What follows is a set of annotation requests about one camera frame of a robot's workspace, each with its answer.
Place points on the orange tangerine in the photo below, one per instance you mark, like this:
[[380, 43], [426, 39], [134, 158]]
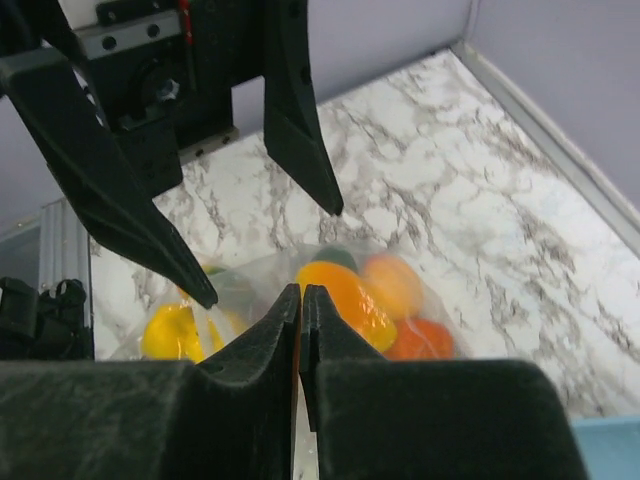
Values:
[[421, 339]]

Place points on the blue perforated plastic basket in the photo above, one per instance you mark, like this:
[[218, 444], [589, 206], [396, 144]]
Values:
[[609, 446]]

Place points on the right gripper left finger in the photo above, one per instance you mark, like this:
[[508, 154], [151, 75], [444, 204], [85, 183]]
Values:
[[231, 416]]

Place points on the green orange mango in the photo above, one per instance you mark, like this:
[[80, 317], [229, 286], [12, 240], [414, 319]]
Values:
[[231, 287]]

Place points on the yellow orange mango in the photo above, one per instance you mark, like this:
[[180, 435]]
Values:
[[353, 302]]

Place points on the green avocado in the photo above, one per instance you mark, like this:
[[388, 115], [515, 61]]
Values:
[[336, 255]]

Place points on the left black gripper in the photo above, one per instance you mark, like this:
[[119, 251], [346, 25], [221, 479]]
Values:
[[161, 74]]

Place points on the yellow orange fruit front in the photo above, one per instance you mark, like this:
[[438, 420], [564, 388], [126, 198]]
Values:
[[394, 285]]

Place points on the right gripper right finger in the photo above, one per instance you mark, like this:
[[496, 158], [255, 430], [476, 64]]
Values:
[[451, 419]]

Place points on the clear bag white zipper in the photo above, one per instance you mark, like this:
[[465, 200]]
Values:
[[269, 276]]

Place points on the yellow pear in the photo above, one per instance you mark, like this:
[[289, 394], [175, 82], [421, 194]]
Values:
[[172, 333]]

